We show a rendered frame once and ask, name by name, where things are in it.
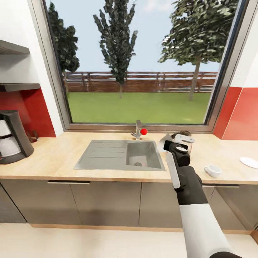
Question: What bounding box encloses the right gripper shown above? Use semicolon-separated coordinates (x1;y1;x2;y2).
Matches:
163;140;188;151

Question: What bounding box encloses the coffee cup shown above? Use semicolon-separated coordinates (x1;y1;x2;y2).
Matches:
204;164;221;177

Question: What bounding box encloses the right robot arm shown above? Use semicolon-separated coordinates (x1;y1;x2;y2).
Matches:
163;134;242;258

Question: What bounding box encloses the saucer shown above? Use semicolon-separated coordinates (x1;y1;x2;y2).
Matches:
240;157;258;168

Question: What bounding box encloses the paper coffee filter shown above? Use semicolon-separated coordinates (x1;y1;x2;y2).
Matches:
157;133;174;153

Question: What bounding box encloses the electric kettle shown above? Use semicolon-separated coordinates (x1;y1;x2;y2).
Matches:
171;130;192;155

